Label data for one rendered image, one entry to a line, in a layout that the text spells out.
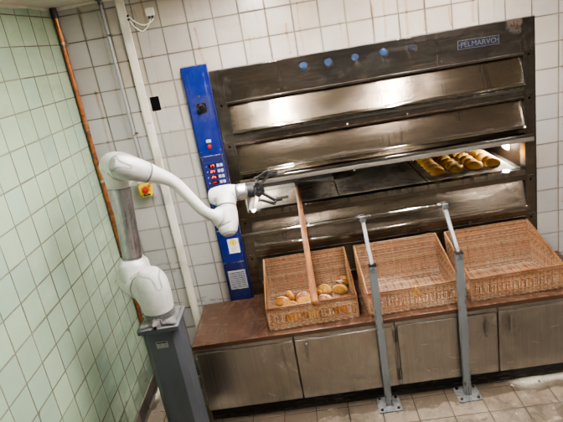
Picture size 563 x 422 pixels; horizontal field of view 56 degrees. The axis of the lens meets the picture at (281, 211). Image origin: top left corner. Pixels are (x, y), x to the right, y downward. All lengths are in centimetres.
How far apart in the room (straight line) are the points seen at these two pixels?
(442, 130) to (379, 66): 56
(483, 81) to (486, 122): 25
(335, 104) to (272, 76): 42
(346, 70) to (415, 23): 47
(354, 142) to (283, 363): 143
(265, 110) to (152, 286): 133
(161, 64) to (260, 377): 199
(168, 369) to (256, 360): 69
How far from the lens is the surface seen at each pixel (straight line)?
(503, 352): 353
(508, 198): 372
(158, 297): 263
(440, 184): 354
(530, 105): 363
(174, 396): 290
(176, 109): 336
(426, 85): 340
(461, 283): 314
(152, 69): 336
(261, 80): 329
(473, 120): 351
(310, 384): 341
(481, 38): 348
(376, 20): 331
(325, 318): 321
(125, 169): 251
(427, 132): 343
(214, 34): 329
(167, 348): 274
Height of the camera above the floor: 224
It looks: 18 degrees down
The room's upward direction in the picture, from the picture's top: 10 degrees counter-clockwise
